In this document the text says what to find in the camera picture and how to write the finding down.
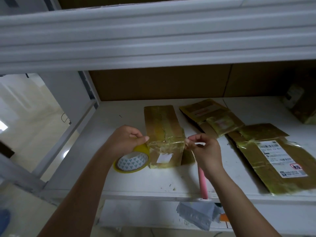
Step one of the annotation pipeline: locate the person's left hand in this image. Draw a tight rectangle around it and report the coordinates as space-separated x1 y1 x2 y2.
103 125 150 160

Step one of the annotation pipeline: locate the person's right hand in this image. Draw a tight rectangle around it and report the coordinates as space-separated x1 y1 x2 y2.
185 133 226 180

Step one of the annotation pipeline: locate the yellow tape roll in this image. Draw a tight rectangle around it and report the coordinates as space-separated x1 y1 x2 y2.
113 143 151 174

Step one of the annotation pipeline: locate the white metal shelf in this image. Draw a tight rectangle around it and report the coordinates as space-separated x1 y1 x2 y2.
0 0 316 237

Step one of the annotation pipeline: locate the pink utility knife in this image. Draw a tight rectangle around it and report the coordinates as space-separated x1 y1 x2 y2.
197 164 210 201

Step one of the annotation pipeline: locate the small taped carton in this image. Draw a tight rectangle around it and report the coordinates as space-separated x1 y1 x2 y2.
178 98 246 140

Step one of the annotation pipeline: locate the wide barcode label cardboard box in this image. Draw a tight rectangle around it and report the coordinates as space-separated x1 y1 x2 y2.
143 104 196 170

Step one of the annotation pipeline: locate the stack of cardboard boxes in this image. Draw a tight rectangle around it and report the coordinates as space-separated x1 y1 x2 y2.
226 123 316 196

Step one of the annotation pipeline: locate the person's left forearm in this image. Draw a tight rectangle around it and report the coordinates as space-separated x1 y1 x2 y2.
37 149 118 237

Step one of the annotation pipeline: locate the person's right forearm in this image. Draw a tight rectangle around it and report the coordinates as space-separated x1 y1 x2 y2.
210 168 282 237

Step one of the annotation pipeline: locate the blue round object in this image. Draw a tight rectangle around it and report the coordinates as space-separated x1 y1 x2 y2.
0 209 12 237

